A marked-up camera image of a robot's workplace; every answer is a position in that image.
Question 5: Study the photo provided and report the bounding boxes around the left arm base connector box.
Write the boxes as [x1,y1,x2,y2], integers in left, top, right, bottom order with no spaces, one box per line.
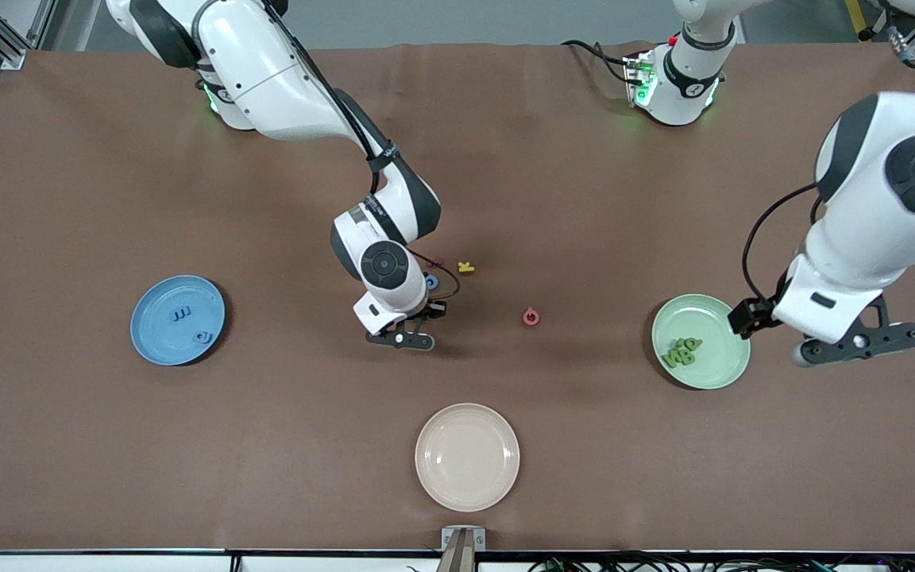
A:
[623,49,658,108]

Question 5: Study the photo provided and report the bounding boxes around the green plate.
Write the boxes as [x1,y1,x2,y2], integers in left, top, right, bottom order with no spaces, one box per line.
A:
[651,294,751,391]

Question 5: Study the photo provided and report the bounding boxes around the cream plate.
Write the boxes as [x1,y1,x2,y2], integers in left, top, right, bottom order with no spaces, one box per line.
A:
[415,403,520,512]

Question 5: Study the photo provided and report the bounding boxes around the brown table cover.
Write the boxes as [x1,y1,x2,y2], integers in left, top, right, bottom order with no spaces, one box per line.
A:
[0,41,915,554]

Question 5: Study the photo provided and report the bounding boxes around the blue plate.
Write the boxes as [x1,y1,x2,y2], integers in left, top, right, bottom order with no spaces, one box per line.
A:
[130,275,226,367]

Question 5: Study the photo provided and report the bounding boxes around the chair leg with caster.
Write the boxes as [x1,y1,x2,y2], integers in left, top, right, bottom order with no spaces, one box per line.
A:
[857,0,903,42]

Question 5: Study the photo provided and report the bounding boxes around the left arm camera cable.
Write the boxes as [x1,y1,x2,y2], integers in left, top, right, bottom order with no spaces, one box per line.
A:
[741,181,824,303]

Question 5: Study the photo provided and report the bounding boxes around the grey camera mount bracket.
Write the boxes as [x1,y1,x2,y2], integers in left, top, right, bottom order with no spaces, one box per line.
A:
[435,526,487,572]

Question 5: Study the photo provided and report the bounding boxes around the left arm base cable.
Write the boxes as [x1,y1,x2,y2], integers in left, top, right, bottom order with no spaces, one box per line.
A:
[561,38,635,85]

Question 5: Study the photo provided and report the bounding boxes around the white table edge rail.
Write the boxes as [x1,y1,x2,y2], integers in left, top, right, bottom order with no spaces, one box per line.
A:
[0,554,915,572]

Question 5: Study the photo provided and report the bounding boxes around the aluminium frame structure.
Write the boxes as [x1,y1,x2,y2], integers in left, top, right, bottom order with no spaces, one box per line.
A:
[0,0,57,71]

